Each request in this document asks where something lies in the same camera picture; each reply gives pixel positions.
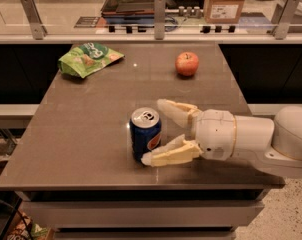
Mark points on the grey table drawer front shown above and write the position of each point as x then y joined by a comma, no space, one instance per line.
144,214

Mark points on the blue pepsi can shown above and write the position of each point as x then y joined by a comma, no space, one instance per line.
145,128

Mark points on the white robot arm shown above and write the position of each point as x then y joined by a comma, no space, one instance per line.
272,146

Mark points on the metal railing post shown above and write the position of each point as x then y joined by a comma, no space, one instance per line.
159,19
282,19
38,30

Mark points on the green rice chip bag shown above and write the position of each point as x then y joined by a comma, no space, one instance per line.
86,59

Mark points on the left metal railing post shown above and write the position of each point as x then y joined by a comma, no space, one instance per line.
38,30

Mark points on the red apple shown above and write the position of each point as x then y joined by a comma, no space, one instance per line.
187,63

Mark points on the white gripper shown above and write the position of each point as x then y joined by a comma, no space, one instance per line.
215,133

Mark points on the right metal railing post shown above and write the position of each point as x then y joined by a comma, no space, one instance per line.
282,19

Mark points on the middle metal railing post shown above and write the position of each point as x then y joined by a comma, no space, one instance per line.
159,19

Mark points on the brown cardboard box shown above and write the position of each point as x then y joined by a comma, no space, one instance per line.
222,11

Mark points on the snack bag on floor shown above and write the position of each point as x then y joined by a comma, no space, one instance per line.
23,227

